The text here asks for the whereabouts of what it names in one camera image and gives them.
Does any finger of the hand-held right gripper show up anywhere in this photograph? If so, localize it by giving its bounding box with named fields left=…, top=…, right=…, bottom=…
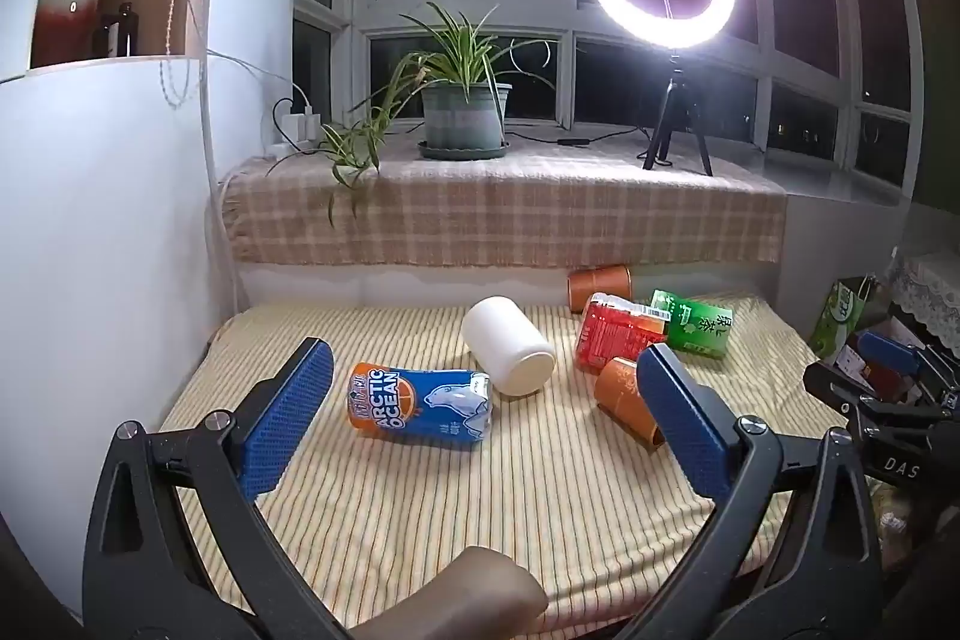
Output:
left=802, top=362, right=938, bottom=442
left=855, top=329, right=960, bottom=405

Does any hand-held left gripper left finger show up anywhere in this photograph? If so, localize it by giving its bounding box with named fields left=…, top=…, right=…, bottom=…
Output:
left=81, top=336, right=353, bottom=640

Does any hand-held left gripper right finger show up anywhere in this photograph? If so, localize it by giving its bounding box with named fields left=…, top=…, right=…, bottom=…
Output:
left=611, top=342, right=886, bottom=640

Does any white cup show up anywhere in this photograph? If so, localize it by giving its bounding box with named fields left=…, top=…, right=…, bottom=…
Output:
left=460, top=296, right=557, bottom=397

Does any orange paper cup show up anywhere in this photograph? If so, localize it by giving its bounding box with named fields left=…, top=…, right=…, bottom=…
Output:
left=594, top=356, right=668, bottom=455

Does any green cardboard box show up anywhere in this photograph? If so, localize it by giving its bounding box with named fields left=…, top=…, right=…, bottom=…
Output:
left=808, top=276, right=880, bottom=362

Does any white lace cloth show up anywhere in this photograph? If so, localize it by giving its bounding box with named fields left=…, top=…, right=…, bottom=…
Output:
left=896, top=250, right=960, bottom=341

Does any green drink carton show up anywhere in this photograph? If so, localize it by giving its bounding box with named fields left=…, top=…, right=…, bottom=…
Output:
left=649, top=288, right=736, bottom=362

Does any blue and orange drink can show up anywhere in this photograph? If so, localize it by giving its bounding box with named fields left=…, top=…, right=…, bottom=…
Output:
left=346, top=361, right=492, bottom=450

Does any striped yellow bedsheet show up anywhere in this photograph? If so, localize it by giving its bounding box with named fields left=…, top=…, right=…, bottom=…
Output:
left=157, top=297, right=878, bottom=633

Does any tan rounded object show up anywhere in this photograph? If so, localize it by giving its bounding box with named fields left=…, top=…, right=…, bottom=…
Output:
left=351, top=545, right=550, bottom=635

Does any checked beige cloth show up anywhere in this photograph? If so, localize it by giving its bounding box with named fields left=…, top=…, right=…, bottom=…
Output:
left=221, top=151, right=788, bottom=271

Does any white charger plug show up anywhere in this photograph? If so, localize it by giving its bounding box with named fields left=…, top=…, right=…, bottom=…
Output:
left=271, top=98, right=323, bottom=145

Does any black tripod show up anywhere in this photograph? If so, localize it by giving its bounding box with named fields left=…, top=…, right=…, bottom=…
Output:
left=642, top=55, right=714, bottom=178

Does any green pot saucer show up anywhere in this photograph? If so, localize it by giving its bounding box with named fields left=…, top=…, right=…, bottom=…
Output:
left=417, top=139, right=512, bottom=161

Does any grey-green flower pot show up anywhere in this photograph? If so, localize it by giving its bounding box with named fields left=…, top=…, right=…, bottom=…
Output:
left=420, top=80, right=515, bottom=151

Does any spider plant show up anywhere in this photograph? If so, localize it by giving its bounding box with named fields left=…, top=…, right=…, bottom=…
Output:
left=321, top=1, right=562, bottom=227

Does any dark bottle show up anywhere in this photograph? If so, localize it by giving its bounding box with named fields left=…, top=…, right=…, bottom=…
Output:
left=100, top=2, right=140, bottom=60

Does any orange cup near wall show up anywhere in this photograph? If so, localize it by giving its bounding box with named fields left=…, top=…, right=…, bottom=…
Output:
left=566, top=263, right=633, bottom=316

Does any black cable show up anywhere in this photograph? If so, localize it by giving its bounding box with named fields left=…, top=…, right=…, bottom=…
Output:
left=508, top=124, right=655, bottom=148

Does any window frame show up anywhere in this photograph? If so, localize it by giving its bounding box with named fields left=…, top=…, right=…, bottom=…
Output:
left=291, top=0, right=925, bottom=208

